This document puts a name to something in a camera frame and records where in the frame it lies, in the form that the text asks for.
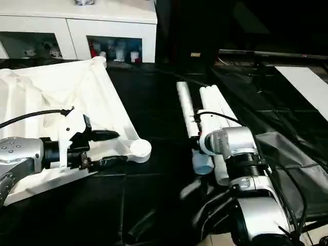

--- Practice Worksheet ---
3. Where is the white flat board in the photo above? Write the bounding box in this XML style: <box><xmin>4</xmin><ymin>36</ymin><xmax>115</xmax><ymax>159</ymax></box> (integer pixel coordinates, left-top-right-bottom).
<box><xmin>274</xmin><ymin>66</ymin><xmax>328</xmax><ymax>121</ymax></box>

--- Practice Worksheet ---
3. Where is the black mat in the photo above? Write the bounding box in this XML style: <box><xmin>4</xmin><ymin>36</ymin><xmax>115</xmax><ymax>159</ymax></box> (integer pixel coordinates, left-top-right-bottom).
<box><xmin>0</xmin><ymin>57</ymin><xmax>328</xmax><ymax>246</ymax></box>

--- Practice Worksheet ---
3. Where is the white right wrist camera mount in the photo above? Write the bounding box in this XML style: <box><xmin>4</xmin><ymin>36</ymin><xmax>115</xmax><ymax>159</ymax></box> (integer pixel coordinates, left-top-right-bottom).
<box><xmin>196</xmin><ymin>109</ymin><xmax>225</xmax><ymax>156</ymax></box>

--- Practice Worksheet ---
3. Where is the white printed jar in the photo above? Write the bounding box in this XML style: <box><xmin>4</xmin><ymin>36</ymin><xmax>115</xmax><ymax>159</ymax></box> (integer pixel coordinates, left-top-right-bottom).
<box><xmin>114</xmin><ymin>42</ymin><xmax>128</xmax><ymax>62</ymax></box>

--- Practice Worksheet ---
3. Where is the dark tall cabinet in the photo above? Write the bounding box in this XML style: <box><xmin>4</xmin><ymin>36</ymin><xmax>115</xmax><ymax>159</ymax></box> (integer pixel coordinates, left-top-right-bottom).
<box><xmin>156</xmin><ymin>0</ymin><xmax>221</xmax><ymax>68</ymax></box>

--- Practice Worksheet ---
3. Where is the white sideboard cabinet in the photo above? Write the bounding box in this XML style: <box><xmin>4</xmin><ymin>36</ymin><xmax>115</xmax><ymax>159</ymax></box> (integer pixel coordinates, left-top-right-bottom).
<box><xmin>0</xmin><ymin>0</ymin><xmax>157</xmax><ymax>64</ymax></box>

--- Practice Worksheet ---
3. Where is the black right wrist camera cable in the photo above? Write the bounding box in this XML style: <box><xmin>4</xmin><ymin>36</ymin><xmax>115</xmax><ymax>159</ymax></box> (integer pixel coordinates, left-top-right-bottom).
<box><xmin>196</xmin><ymin>109</ymin><xmax>312</xmax><ymax>246</ymax></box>

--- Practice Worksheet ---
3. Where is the black metal rail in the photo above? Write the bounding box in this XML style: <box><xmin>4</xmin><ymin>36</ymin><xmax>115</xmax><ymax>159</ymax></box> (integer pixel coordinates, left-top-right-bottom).
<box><xmin>219</xmin><ymin>48</ymin><xmax>328</xmax><ymax>60</ymax></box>

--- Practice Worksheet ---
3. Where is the white plastic table top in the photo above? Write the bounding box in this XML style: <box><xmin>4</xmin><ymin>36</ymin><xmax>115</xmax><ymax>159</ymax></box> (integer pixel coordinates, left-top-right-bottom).
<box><xmin>0</xmin><ymin>56</ymin><xmax>152</xmax><ymax>207</ymax></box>

